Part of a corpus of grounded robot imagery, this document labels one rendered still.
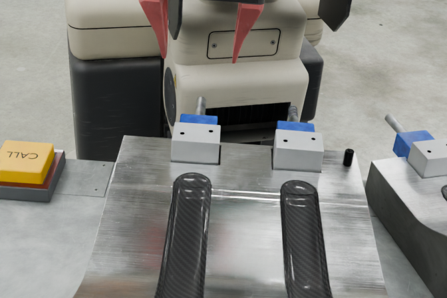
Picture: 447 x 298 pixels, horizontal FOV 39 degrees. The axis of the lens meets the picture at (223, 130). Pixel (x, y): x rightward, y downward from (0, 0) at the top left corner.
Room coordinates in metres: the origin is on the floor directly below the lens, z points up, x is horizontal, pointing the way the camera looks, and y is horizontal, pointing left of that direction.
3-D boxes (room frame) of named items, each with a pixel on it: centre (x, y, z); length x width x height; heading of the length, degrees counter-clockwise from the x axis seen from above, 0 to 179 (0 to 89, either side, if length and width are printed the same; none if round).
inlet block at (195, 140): (0.61, 0.03, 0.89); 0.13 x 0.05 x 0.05; 1
